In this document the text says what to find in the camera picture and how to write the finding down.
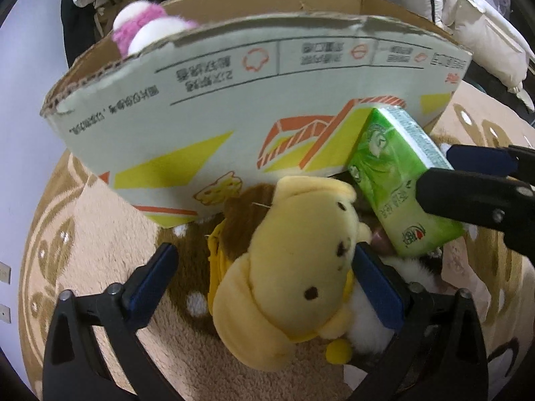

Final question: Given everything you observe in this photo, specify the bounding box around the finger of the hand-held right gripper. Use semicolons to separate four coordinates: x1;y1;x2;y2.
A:
445;144;535;181
415;167;535;260

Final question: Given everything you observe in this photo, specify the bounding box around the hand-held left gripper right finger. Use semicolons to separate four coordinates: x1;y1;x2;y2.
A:
345;242;490;401

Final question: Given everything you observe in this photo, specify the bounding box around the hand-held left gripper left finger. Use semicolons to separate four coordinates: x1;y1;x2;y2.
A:
42;243;185;401

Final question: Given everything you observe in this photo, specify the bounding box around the white fluffy plush toy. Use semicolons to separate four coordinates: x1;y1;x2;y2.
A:
326;255;439;364

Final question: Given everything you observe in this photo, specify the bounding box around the green tissue pack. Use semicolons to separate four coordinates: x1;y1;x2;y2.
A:
347;106;466;258

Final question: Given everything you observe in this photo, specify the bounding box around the yellow dog plush toy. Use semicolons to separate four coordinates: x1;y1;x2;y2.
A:
207;174;372;372

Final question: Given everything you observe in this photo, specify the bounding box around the printed cardboard box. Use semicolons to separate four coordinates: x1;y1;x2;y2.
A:
39;0;475;228

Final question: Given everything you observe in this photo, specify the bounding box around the beige patterned rug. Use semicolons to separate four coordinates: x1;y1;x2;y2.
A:
19;79;535;401

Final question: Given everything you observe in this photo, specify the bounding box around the pink folded towel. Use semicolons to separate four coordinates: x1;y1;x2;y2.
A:
439;240;491;298

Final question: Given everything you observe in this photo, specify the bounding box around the cream duvet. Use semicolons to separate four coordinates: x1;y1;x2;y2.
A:
376;0;535;113

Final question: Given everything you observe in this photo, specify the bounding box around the pink and white plush toy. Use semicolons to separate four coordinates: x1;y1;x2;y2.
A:
112;1;199;57

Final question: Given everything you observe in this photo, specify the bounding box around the black coat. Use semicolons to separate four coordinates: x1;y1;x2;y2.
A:
60;0;103;70

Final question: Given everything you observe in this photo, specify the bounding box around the beige coat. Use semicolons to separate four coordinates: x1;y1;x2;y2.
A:
93;0;140;44

